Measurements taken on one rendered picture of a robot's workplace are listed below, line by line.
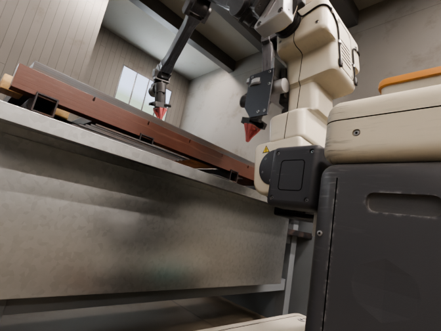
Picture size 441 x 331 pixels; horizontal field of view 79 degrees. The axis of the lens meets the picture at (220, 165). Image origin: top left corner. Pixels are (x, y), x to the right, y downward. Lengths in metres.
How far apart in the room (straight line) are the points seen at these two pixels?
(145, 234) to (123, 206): 0.12
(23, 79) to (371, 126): 0.76
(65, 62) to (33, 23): 0.79
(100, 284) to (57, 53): 5.91
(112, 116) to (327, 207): 0.65
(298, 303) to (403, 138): 1.53
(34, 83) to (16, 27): 5.71
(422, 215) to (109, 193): 0.70
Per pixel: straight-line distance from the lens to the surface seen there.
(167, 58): 1.44
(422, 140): 0.49
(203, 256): 1.06
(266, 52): 1.48
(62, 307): 0.96
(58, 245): 0.80
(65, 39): 6.68
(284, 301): 1.79
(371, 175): 0.49
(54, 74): 0.90
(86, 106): 0.85
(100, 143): 0.64
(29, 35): 6.52
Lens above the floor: 0.55
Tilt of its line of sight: 12 degrees up
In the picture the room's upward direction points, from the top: 11 degrees clockwise
